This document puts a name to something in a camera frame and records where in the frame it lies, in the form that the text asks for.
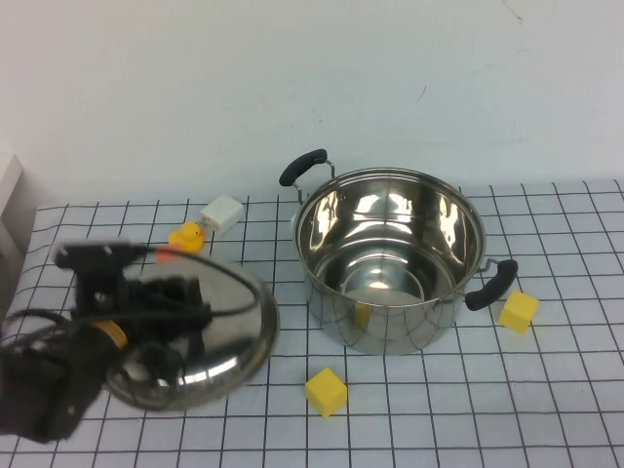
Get yellow foam cube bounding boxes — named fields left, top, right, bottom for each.
left=304, top=367, right=349, bottom=418
left=496, top=290, right=540, bottom=335

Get black camera cable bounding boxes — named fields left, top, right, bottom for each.
left=129, top=243, right=262, bottom=318

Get orange foam cube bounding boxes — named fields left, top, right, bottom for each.
left=155, top=245, right=184, bottom=267

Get white black checkered tablecloth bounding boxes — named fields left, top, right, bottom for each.
left=0, top=178, right=624, bottom=468

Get white furniture panel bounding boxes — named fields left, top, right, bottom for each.
left=0, top=154, right=38, bottom=323

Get stainless steel lid black knob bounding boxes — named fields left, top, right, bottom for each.
left=104, top=260, right=280, bottom=413

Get white power adapter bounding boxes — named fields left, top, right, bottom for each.
left=198, top=194, right=245, bottom=239

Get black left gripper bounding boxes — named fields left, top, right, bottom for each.
left=72, top=270, right=212, bottom=365

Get stainless steel pot black handles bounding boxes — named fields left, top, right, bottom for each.
left=278, top=148, right=518, bottom=356

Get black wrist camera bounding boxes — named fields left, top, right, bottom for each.
left=52, top=238, right=147, bottom=272

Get yellow rubber duck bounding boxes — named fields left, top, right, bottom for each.
left=168, top=221, right=205, bottom=254

